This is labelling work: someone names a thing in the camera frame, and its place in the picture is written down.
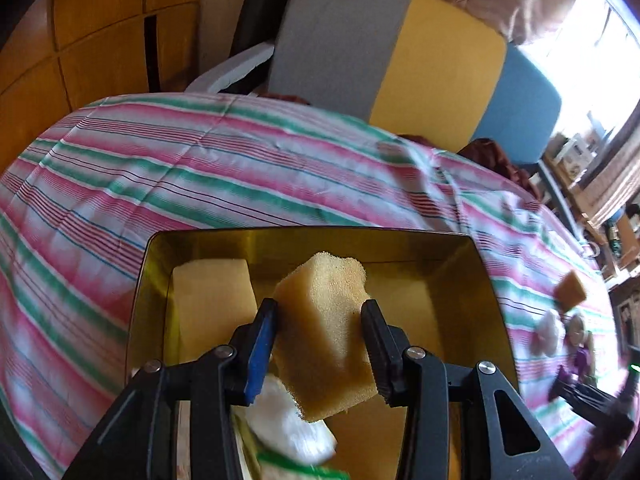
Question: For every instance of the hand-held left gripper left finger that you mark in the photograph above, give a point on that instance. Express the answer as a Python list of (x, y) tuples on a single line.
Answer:
[(260, 355)]

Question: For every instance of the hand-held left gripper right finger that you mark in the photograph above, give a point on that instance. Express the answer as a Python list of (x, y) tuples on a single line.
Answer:
[(382, 355)]

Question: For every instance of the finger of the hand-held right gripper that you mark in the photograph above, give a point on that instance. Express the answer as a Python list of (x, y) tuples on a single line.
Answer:
[(582, 396)]

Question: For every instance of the gold metal box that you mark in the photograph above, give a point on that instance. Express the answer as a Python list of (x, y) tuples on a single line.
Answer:
[(405, 300)]

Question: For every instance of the yellow sponge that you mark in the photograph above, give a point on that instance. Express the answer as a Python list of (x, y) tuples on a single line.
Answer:
[(320, 340), (210, 305), (571, 291)]

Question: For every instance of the yellow green snack bag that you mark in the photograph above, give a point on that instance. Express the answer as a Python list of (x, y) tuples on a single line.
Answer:
[(280, 467)]

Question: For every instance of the small round beige object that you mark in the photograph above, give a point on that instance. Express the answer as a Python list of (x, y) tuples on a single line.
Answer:
[(577, 327)]

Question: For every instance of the striped pink green tablecloth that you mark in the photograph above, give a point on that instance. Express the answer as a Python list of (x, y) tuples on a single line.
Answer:
[(200, 170)]

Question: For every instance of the striped beige curtain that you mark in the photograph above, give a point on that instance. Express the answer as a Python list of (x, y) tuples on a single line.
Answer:
[(615, 180)]

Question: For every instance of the wooden side table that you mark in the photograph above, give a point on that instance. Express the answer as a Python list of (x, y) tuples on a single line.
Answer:
[(560, 172)]

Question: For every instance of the dark red cloth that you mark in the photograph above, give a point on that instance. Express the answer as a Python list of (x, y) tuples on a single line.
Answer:
[(490, 155)]

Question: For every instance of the white carton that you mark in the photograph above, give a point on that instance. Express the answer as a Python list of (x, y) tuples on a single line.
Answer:
[(575, 152)]

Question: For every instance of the grey yellow blue chair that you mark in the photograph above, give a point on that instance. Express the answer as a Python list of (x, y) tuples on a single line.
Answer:
[(340, 45)]

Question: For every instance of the bright window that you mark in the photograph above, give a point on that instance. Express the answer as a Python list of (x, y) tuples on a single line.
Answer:
[(585, 60)]

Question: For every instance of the wooden wardrobe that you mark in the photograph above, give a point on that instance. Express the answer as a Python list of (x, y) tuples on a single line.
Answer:
[(100, 20)]

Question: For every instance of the pink patterned curtain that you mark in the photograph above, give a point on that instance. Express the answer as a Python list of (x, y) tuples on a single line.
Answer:
[(500, 0)]

